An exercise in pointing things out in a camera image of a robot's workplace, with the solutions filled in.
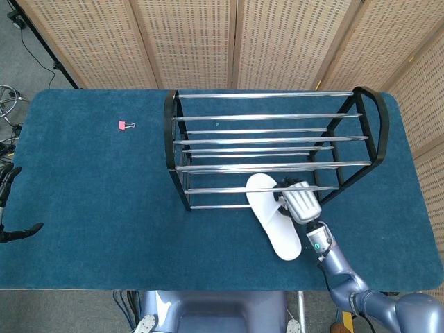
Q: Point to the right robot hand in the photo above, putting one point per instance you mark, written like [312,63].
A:
[303,204]

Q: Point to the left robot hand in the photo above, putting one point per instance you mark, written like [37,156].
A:
[10,236]

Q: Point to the white slipper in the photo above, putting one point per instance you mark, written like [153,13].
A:
[281,236]

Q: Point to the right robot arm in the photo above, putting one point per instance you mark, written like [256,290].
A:
[347,281]

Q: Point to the blue carpet mat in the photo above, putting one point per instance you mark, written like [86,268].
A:
[104,208]

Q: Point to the chrome stool base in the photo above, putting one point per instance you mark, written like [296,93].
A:
[8,100]

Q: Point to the blue-grey robot torso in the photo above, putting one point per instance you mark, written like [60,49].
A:
[215,312]

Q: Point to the pink binder clip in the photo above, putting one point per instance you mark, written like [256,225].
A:
[122,125]

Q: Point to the black stand leg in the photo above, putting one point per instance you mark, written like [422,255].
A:
[48,52]

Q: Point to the woven wood-framed folding screen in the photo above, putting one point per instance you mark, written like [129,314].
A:
[190,41]

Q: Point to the black frame chrome shoe rack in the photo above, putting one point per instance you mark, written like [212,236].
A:
[170,138]

